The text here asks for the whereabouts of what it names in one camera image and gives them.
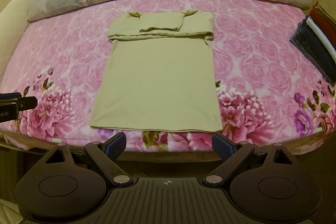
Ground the beige long-sleeve turtleneck shirt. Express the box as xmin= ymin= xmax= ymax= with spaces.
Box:
xmin=89 ymin=10 xmax=222 ymax=133

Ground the stack of folded dark clothes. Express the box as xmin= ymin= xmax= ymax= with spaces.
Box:
xmin=289 ymin=0 xmax=335 ymax=86

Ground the pink rose floral bedsheet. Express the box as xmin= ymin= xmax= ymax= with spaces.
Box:
xmin=1 ymin=0 xmax=335 ymax=155

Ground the cream padded bed side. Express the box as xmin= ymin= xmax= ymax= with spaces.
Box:
xmin=0 ymin=0 xmax=30 ymax=76

